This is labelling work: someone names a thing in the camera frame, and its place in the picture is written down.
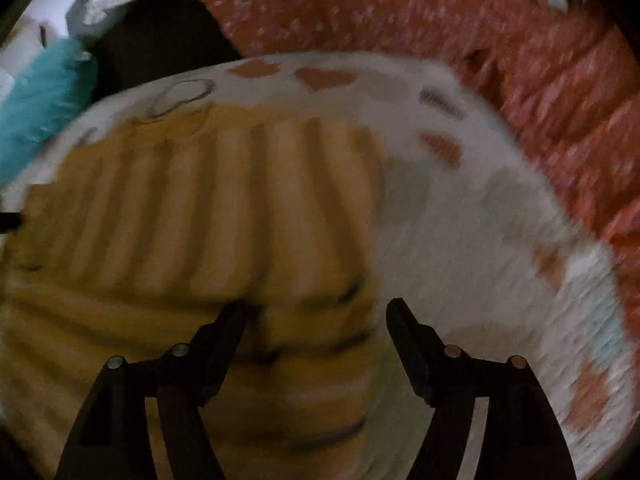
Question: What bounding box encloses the heart printed quilt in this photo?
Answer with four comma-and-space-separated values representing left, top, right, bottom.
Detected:
0, 52, 636, 480

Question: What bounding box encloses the dark cloth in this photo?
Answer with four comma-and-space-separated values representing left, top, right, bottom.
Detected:
92, 0, 241, 101

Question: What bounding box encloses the teal pillow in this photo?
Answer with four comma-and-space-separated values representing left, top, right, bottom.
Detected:
0, 37, 98, 181

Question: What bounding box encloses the yellow striped shirt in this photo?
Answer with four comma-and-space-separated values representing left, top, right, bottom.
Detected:
0, 105, 386, 480

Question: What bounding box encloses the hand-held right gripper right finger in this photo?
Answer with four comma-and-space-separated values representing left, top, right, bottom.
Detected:
386, 298, 578, 480

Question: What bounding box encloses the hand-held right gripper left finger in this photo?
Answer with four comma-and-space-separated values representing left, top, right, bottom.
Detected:
55, 300, 248, 480

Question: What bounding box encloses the red floral cloth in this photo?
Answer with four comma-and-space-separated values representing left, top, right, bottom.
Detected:
180, 0, 640, 336

